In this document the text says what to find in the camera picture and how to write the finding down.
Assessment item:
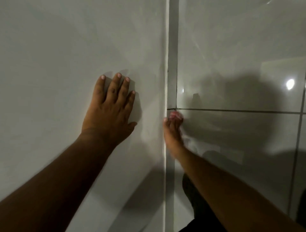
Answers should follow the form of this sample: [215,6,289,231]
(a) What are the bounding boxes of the person's left hand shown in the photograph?
[81,72,138,147]

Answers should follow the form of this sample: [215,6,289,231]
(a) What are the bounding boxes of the person's right hand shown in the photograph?
[163,117,186,160]

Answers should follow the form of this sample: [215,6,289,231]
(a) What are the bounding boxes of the red white checkered cloth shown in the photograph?
[168,111,184,122]

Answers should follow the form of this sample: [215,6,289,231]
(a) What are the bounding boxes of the person's left forearm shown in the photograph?
[0,133,115,232]

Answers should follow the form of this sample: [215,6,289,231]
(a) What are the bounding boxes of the person's right forearm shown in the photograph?
[173,147,306,232]

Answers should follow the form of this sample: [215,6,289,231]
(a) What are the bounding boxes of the black left trouser leg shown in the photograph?
[178,215,228,232]

